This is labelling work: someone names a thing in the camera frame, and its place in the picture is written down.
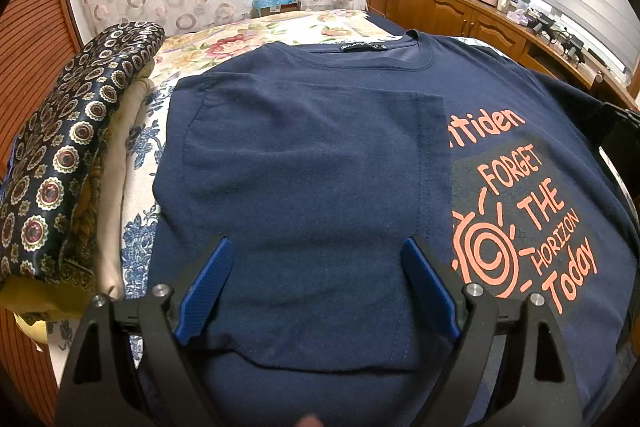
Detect navy printed t-shirt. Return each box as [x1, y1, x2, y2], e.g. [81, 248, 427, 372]
[137, 29, 640, 427]

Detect beige folded cloth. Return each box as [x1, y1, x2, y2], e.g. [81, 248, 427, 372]
[94, 77, 157, 304]

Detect dark medallion patterned quilt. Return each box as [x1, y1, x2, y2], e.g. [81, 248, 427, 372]
[0, 21, 167, 288]

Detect wooden louvered door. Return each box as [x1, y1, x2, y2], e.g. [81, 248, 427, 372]
[0, 0, 85, 180]

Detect peach floral bed sheet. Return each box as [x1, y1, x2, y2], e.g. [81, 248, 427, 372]
[155, 9, 403, 75]

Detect wooden cabinet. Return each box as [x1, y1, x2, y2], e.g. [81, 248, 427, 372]
[366, 0, 640, 108]

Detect blue floral bedspread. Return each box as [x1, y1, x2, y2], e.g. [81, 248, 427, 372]
[45, 77, 177, 358]

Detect yellow cloth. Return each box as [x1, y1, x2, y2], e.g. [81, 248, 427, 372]
[0, 274, 103, 325]

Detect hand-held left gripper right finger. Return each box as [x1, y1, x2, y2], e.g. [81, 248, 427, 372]
[400, 237, 587, 427]

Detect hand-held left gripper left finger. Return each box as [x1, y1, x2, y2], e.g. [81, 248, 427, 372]
[55, 236, 235, 427]

